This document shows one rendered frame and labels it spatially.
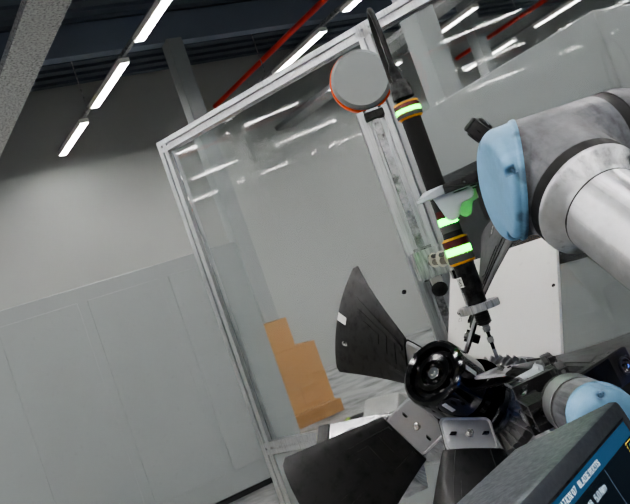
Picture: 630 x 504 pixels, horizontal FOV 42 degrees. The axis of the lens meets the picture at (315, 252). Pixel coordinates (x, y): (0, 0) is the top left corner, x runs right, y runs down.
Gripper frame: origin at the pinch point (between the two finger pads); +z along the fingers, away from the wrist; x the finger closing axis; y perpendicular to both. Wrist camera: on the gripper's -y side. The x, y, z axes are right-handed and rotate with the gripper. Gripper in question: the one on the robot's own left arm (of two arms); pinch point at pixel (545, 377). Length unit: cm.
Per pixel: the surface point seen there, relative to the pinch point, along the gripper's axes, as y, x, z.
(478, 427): 11.3, 5.2, 11.9
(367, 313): 19.2, -18.5, 34.4
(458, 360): 9.7, -6.4, 10.3
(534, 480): 16, -9, -71
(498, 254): -5.4, -18.7, 18.6
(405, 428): 22.2, 1.6, 19.1
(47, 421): 260, -26, 489
